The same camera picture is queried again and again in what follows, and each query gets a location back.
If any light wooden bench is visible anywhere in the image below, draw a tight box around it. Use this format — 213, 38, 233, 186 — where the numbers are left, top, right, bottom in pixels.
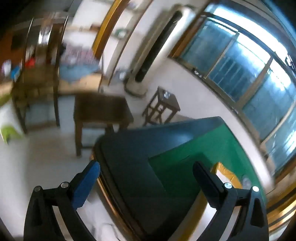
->
58, 73, 104, 95

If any small dark wooden stool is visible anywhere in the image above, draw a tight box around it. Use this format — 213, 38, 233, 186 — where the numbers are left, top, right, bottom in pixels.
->
142, 86, 181, 127

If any blue patterned cloth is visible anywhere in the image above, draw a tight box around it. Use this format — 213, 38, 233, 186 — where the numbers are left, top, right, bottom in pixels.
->
59, 44, 102, 81

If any large framed window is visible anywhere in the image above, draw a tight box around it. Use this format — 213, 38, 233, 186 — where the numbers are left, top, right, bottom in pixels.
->
169, 0, 296, 179

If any dark wooden side table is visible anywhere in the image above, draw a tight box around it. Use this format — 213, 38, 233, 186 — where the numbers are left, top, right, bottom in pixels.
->
73, 93, 134, 157

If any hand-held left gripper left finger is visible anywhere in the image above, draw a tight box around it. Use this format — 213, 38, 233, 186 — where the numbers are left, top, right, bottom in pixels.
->
23, 160, 101, 241

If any green felt mahjong table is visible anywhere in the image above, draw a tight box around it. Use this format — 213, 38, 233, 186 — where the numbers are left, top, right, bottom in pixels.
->
91, 116, 266, 241

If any lime green object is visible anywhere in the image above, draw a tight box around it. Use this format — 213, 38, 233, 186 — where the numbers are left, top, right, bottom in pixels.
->
0, 124, 23, 144

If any white standing air conditioner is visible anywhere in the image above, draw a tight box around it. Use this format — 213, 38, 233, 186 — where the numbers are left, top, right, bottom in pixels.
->
125, 5, 197, 98

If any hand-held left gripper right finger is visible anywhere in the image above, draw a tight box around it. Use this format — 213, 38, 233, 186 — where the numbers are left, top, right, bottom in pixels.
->
193, 161, 270, 241

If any wooden chair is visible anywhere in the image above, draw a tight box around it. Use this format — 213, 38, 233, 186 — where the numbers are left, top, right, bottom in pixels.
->
11, 16, 70, 135

